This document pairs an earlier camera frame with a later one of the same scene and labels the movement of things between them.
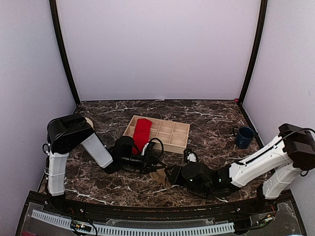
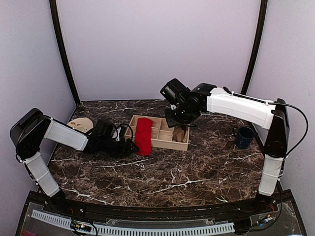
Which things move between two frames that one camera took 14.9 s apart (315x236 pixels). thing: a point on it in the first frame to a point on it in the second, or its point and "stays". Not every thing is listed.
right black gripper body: [206, 191] to [181, 116]
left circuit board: [81, 225] stays
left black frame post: [53, 7] stays
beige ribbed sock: [160, 175] to [178, 134]
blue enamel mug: [243, 136] stays
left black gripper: [148, 160] to [127, 150]
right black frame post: [262, 24] stays
